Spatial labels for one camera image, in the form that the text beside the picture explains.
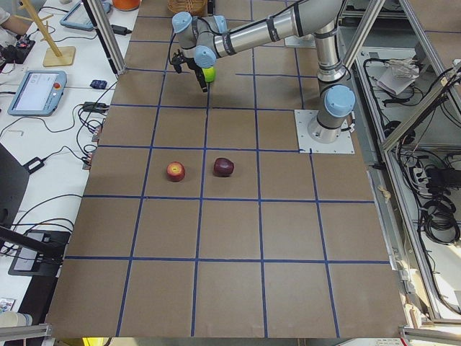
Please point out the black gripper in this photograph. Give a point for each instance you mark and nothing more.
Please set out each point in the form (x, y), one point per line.
(193, 65)

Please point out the green apple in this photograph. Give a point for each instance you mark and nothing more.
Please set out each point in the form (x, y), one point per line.
(209, 74)

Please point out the red yellow apple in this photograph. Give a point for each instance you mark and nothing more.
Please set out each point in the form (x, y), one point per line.
(175, 171)

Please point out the dark red apple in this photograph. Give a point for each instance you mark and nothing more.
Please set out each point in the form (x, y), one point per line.
(223, 167)

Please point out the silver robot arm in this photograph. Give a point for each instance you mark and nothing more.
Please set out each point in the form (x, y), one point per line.
(203, 40)

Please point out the woven wicker basket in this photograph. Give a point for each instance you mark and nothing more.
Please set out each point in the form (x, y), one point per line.
(194, 7)

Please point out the black power adapter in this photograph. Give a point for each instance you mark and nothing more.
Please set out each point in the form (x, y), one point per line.
(120, 30)

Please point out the orange cylindrical container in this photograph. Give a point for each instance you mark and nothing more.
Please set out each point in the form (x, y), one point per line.
(126, 5)

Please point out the teach pendant tablet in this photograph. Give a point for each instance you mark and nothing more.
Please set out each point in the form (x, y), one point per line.
(38, 94)
(77, 18)

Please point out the wooden stand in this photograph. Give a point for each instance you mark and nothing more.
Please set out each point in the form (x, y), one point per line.
(55, 56)

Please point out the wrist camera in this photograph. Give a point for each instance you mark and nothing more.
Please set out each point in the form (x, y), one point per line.
(177, 61)

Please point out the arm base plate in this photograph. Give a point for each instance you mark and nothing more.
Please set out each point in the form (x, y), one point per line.
(312, 138)

